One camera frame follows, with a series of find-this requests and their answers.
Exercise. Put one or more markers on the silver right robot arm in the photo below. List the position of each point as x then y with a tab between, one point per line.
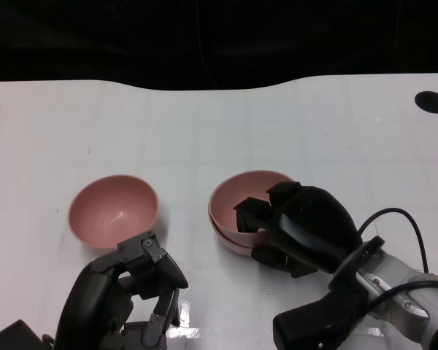
394	277

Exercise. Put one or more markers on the black round table grommet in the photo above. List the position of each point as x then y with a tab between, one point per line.
431	102

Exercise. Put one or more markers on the pink plastic bowl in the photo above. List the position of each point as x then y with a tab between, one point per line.
109	208
237	250
233	195

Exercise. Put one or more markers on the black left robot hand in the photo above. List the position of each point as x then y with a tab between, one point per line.
95	291

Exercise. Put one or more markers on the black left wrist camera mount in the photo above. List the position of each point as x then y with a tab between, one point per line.
14	337

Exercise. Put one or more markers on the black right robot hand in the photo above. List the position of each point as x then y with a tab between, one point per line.
314	226

